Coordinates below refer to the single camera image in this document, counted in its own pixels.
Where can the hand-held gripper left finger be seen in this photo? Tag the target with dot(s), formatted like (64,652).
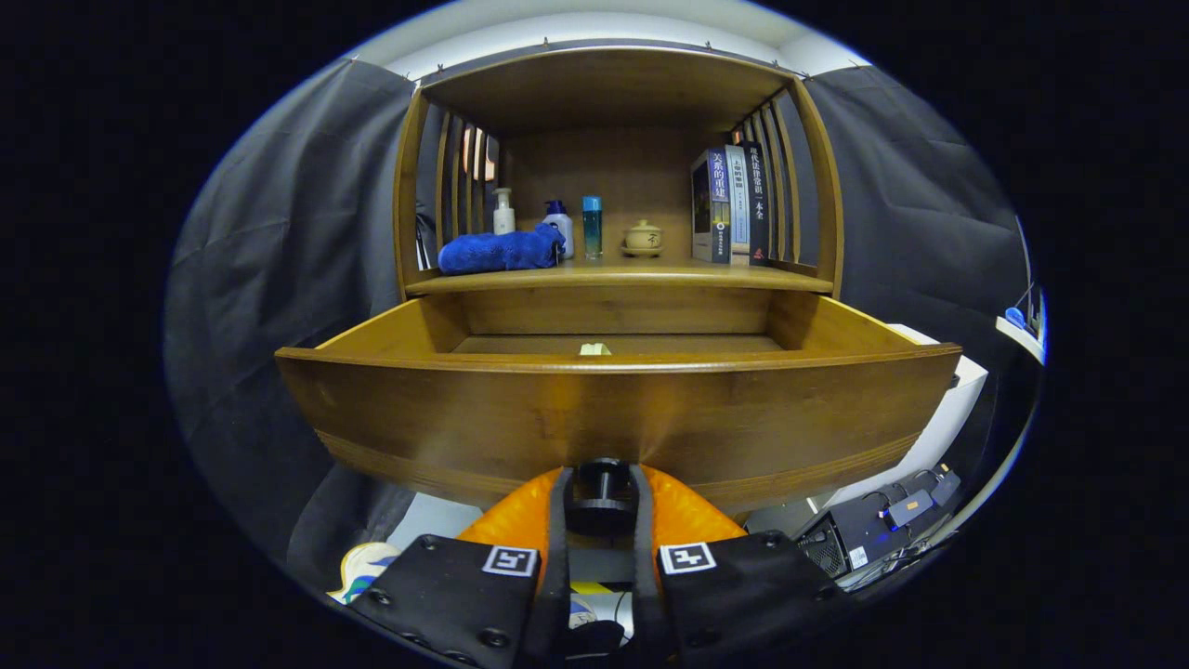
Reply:
(464,604)

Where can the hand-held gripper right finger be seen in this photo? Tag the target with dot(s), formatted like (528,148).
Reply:
(734,599)

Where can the black drawer knob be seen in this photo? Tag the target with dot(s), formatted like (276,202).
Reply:
(604,497)

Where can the wooden drawer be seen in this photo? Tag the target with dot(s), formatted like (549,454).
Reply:
(464,418)

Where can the wooden countertop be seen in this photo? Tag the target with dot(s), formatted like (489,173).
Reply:
(650,276)

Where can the wooden cabinet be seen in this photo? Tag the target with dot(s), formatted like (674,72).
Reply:
(613,167)

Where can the yellow black hazard tape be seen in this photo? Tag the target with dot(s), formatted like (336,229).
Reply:
(587,587)

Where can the black electronic device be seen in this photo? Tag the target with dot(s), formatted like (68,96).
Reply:
(855,534)

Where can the white box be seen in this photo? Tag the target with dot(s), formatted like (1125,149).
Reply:
(947,418)

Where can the blue towel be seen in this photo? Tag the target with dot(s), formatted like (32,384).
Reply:
(497,253)

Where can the beige lidded teacup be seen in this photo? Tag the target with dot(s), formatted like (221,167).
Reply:
(643,240)

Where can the white bottle blue cap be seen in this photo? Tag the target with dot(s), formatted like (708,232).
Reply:
(560,232)

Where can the white pump bottle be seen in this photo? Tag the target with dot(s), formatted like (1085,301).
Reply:
(503,218)

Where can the grey book blue spine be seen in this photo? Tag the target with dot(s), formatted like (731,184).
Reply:
(712,209)

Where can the clear blue bottle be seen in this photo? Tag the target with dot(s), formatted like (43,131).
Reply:
(592,232)

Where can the small blue object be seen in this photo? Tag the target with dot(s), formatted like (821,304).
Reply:
(1015,318)

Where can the white wall shelf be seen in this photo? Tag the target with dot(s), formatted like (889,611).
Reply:
(1022,336)

